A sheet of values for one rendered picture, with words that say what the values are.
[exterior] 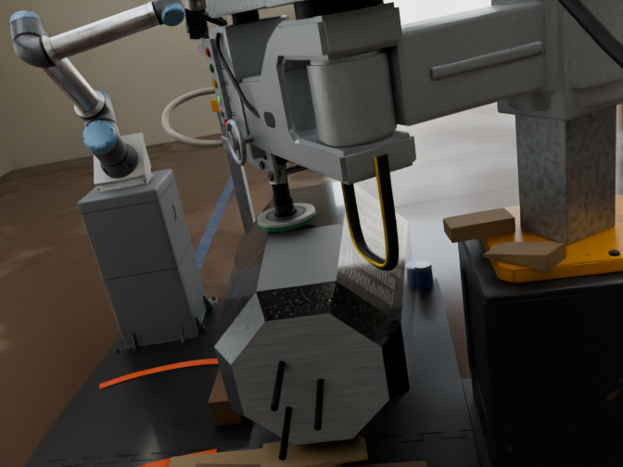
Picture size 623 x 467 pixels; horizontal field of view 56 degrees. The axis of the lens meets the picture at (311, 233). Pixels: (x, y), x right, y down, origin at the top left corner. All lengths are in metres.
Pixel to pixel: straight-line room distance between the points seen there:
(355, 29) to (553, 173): 0.75
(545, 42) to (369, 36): 0.50
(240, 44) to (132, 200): 1.32
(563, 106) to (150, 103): 7.98
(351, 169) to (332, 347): 0.58
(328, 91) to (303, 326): 0.67
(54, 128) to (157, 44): 2.05
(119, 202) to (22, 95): 6.93
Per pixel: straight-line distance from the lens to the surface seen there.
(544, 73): 1.65
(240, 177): 4.08
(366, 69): 1.34
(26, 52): 2.58
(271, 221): 2.08
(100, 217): 3.08
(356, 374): 1.75
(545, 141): 1.78
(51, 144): 9.85
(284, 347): 1.71
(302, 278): 1.74
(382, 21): 1.35
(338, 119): 1.36
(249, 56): 1.92
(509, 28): 1.57
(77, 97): 2.94
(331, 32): 1.30
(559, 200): 1.80
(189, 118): 9.15
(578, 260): 1.75
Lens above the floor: 1.54
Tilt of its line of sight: 21 degrees down
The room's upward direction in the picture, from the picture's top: 11 degrees counter-clockwise
